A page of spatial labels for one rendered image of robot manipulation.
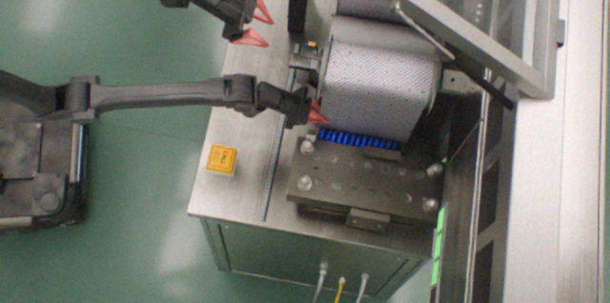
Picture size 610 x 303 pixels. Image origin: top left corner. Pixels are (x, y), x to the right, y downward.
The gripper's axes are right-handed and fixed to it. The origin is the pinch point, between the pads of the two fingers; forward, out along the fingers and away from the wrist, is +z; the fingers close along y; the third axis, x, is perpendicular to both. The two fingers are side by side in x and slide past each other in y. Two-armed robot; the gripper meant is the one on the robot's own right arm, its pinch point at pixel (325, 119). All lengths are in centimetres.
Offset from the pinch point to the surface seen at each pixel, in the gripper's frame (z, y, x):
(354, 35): -4.8, -16.3, 15.3
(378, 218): 18.0, 21.5, 3.7
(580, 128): 26, 7, 56
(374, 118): 7.0, 0.2, 11.4
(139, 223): -4, 12, -125
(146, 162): -8, -13, -127
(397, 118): 10.6, 0.3, 16.3
